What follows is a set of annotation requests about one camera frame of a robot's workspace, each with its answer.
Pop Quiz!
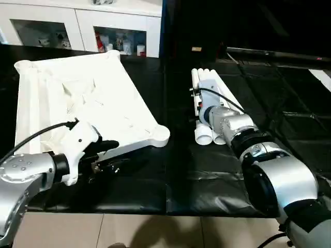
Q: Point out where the black work mat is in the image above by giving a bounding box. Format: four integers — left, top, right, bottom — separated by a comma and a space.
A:
0, 44, 331, 218

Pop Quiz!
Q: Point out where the white plastic table top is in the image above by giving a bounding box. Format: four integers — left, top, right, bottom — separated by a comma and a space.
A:
13, 50, 171, 157

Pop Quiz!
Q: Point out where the dark long rail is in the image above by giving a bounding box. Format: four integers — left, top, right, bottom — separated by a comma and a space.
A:
226, 46, 331, 64

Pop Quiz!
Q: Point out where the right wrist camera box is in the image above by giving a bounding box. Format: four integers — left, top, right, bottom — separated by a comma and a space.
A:
198, 80, 224, 112

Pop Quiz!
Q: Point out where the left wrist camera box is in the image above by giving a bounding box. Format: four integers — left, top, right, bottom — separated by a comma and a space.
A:
62, 120, 103, 185

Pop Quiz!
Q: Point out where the white glass-door cabinet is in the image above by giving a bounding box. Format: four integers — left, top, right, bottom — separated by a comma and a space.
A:
0, 0, 162, 58

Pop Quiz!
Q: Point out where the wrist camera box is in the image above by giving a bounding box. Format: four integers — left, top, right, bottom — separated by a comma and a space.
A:
62, 120, 103, 185
198, 80, 224, 112

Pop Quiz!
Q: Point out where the white flat strip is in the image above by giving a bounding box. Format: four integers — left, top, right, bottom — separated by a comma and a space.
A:
309, 69, 331, 92

